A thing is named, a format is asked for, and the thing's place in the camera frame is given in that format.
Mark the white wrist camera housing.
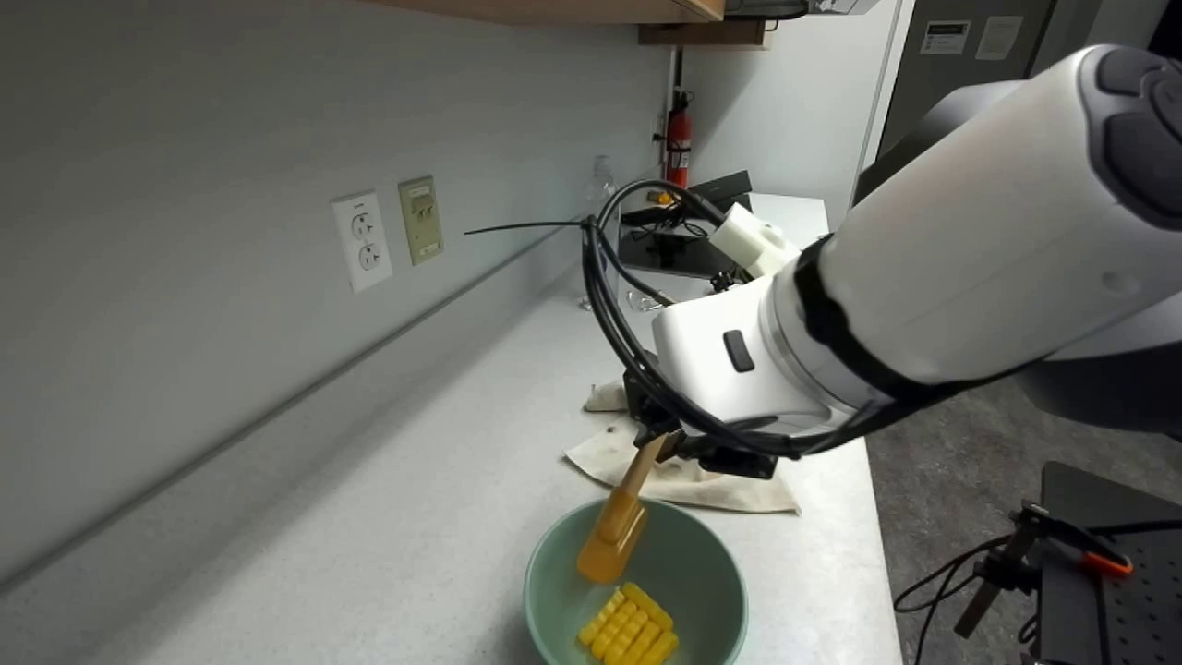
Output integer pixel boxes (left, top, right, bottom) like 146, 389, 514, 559
710, 200, 791, 279

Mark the beige wall switch plate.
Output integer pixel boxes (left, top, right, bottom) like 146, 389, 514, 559
394, 173, 449, 271

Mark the black perforated table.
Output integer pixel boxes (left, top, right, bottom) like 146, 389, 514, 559
1037, 459, 1182, 665

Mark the gray door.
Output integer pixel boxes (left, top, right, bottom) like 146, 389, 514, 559
878, 0, 1064, 141

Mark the black wedge-shaped device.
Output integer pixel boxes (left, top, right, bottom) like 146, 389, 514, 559
621, 167, 759, 229

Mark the light blue-green bowl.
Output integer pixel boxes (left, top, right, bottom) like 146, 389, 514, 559
523, 495, 752, 665

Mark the white wall power outlet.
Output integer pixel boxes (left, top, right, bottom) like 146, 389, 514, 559
330, 187, 394, 296

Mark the cream stained cloth towel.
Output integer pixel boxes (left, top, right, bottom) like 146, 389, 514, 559
562, 381, 803, 518

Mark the black stand with orange clamp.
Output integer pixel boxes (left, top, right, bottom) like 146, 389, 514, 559
891, 495, 1143, 643

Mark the red fire extinguisher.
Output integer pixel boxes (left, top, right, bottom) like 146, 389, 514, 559
659, 49, 696, 200

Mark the black glass stovetop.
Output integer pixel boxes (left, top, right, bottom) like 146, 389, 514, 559
616, 225, 744, 285

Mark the white paper notice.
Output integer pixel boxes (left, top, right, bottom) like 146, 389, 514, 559
974, 10, 1026, 61
919, 16, 974, 60

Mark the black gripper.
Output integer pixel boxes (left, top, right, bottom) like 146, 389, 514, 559
623, 364, 782, 484

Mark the yellow toy corn piece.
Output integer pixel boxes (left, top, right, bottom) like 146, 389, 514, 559
573, 580, 683, 665

